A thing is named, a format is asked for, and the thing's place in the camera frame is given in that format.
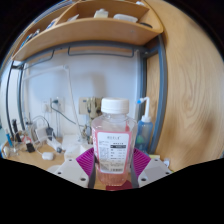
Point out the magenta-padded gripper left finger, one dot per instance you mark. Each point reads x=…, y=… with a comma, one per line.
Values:
x=71, y=171

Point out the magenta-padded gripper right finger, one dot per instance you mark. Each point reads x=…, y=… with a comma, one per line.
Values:
x=155, y=170

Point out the clear bottle with pink drink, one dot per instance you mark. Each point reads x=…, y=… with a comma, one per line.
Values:
x=113, y=136

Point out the white box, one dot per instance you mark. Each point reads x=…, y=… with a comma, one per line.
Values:
x=71, y=143

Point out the small white oval case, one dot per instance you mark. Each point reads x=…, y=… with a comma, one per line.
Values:
x=47, y=155

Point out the white power strip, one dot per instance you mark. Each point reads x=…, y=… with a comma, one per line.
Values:
x=55, y=145

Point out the blue spray bottle white nozzle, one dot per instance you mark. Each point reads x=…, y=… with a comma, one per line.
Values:
x=145, y=133

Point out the small black charger block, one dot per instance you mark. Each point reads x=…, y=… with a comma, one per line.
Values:
x=30, y=147

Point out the white power adapter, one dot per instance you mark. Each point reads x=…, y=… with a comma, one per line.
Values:
x=41, y=133

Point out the brown tree figure toy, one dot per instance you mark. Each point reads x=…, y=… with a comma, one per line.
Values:
x=94, y=108

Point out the black electric shaver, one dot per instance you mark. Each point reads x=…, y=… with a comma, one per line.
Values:
x=15, y=130

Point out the small blue tube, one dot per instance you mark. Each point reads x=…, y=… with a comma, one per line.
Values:
x=9, y=138

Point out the thin white desk lamp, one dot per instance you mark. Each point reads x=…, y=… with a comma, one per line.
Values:
x=71, y=93

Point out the wooden shelf unit with items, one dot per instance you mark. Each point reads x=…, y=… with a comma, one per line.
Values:
x=90, y=31

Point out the white wall plate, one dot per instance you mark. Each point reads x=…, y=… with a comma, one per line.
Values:
x=83, y=106

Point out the white wall socket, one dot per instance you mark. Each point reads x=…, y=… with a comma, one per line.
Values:
x=47, y=106
x=60, y=105

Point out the grey metal shelf frame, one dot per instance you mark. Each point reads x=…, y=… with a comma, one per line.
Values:
x=161, y=93

